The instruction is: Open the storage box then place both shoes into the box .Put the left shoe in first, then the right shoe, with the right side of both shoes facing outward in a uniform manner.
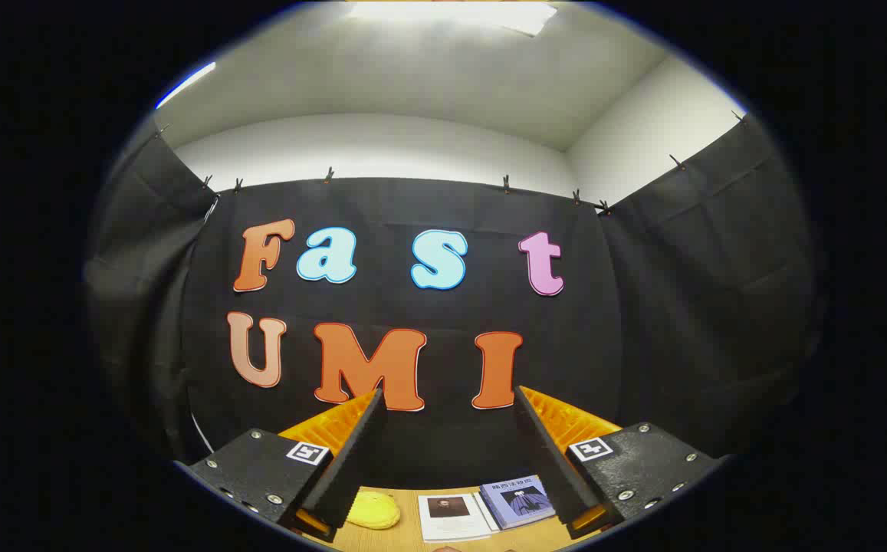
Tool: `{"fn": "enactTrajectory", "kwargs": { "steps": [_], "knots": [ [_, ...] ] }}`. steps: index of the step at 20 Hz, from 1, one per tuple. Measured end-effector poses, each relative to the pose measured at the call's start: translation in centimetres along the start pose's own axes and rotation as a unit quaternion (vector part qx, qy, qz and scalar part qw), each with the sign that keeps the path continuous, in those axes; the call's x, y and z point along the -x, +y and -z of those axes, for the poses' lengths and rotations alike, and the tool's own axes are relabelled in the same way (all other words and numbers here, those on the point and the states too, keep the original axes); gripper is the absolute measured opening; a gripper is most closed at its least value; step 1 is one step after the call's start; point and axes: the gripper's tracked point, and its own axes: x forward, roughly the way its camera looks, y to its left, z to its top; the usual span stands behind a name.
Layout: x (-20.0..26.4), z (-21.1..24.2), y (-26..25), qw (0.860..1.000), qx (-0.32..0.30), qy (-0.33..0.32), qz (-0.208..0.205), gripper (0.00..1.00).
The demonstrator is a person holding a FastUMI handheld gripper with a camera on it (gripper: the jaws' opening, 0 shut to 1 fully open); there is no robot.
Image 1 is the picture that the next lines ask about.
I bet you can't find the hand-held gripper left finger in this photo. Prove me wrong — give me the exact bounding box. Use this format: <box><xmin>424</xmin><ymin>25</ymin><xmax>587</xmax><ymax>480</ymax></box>
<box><xmin>175</xmin><ymin>387</ymin><xmax>387</xmax><ymax>544</ymax></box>

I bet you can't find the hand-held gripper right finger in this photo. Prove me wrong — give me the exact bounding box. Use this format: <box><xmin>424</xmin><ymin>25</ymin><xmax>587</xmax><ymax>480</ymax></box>
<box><xmin>514</xmin><ymin>385</ymin><xmax>724</xmax><ymax>541</ymax></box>

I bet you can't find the blue book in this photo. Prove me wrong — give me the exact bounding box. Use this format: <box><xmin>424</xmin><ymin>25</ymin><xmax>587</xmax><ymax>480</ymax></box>
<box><xmin>479</xmin><ymin>475</ymin><xmax>557</xmax><ymax>531</ymax></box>

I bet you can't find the yellow plush toy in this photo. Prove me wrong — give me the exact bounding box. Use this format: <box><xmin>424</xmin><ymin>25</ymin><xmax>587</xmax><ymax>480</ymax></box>
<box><xmin>347</xmin><ymin>491</ymin><xmax>402</xmax><ymax>531</ymax></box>

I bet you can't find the white book with portrait cover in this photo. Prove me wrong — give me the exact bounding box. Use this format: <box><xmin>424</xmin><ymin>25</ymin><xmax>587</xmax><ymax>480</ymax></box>
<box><xmin>417</xmin><ymin>493</ymin><xmax>500</xmax><ymax>544</ymax></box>

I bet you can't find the ceiling light strip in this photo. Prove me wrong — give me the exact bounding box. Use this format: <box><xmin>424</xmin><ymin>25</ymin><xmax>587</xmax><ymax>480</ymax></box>
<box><xmin>155</xmin><ymin>61</ymin><xmax>218</xmax><ymax>110</ymax></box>

